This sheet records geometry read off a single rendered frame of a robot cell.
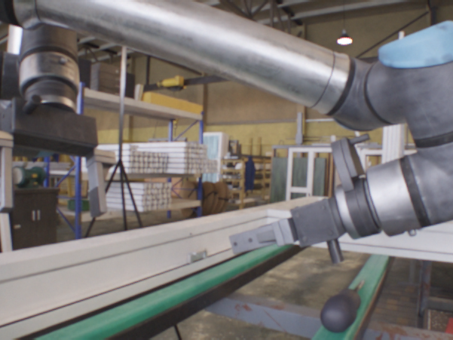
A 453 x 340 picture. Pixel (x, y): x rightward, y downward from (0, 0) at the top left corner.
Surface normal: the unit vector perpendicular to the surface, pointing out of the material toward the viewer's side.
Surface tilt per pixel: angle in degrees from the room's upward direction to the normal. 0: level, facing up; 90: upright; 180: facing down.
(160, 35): 125
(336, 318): 84
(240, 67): 137
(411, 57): 109
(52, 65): 66
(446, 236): 90
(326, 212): 90
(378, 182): 62
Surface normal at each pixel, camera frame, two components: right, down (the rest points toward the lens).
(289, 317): -0.51, 0.00
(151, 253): 0.85, 0.03
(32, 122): 0.75, -0.38
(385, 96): -0.93, 0.36
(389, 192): -0.57, -0.22
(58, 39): 0.60, -0.40
